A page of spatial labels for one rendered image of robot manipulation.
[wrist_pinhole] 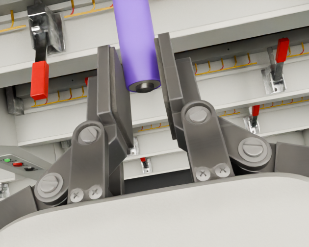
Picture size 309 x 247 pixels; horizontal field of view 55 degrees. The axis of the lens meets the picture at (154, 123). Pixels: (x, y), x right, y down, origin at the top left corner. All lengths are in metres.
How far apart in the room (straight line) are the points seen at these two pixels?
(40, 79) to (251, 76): 0.33
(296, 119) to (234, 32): 0.42
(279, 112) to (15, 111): 0.52
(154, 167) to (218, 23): 0.61
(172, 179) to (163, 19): 0.76
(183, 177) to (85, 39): 0.76
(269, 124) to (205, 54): 0.28
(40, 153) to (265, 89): 0.42
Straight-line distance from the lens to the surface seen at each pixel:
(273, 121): 0.70
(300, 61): 0.52
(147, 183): 1.02
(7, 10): 0.34
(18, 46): 0.34
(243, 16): 0.31
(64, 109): 0.51
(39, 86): 0.27
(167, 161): 0.86
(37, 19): 0.31
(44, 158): 0.63
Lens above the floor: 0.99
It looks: 68 degrees down
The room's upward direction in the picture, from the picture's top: 21 degrees counter-clockwise
